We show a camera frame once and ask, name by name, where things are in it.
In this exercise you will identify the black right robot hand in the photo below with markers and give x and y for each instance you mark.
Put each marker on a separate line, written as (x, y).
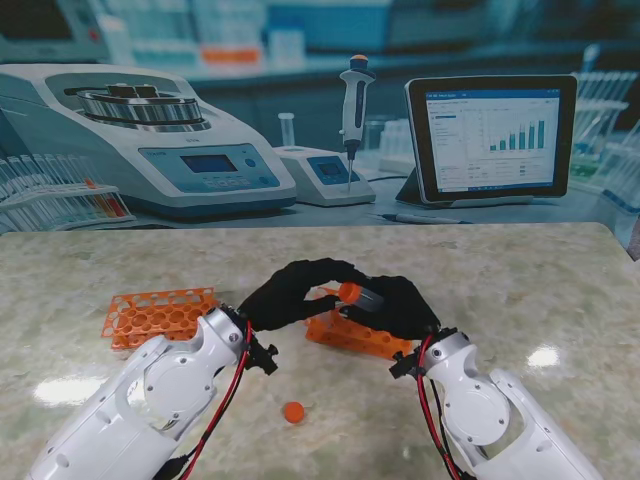
(405, 312)

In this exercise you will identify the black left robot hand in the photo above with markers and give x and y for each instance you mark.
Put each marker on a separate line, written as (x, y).
(285, 300)

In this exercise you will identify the orange screw cap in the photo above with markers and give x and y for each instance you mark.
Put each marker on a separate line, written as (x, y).
(294, 412)
(348, 293)

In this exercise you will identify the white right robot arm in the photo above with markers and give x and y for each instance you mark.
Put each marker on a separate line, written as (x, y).
(475, 410)

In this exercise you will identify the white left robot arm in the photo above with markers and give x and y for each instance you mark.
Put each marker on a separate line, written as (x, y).
(165, 395)

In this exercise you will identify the orange plastic test tube rack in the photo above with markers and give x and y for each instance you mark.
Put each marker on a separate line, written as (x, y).
(150, 315)
(350, 336)

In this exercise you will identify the printed laboratory backdrop poster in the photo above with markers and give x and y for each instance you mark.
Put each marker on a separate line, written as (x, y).
(320, 100)

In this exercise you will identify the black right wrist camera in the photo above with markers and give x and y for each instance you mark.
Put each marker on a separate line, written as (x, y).
(404, 366)

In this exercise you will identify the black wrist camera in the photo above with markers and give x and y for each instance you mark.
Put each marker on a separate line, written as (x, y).
(264, 357)
(404, 366)

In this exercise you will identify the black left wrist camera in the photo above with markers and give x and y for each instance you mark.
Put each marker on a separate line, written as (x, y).
(264, 357)

